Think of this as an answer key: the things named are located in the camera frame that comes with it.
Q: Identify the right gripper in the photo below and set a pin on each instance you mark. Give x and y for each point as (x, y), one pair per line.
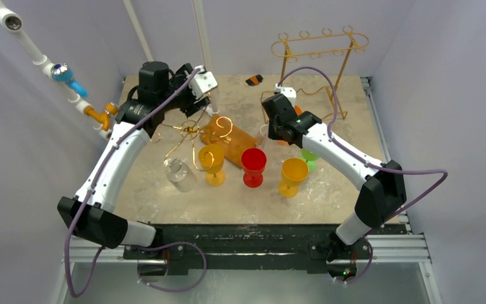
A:
(275, 111)

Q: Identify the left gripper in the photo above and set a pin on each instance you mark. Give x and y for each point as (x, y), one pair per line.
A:
(190, 106)

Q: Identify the gold scroll wine glass rack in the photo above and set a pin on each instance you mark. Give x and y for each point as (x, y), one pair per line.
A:
(220, 131)

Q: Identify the red goblet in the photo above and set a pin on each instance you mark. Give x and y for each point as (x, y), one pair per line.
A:
(253, 163)

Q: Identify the clear wine glass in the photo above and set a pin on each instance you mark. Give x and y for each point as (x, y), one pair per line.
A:
(261, 136)
(180, 175)

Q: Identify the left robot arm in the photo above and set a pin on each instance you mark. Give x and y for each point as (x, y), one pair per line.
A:
(89, 213)

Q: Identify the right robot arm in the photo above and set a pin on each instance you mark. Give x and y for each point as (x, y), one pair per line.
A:
(381, 185)

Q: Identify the small orange black object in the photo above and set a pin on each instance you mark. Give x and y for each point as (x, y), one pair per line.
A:
(254, 80)

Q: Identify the green goblet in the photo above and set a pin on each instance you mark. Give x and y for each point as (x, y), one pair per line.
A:
(310, 159)

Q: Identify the yellow goblet right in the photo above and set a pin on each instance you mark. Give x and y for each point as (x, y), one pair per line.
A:
(293, 172)

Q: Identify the yellow goblet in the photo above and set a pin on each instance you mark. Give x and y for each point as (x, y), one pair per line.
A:
(211, 158)
(293, 172)

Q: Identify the yellow goblet left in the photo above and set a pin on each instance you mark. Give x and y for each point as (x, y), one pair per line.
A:
(211, 158)

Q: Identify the white PVC pipe assembly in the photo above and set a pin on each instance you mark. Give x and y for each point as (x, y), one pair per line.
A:
(37, 54)

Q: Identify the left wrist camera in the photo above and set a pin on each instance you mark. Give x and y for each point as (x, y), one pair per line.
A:
(201, 82)

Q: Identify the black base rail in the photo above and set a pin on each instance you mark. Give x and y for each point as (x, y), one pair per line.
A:
(313, 248)

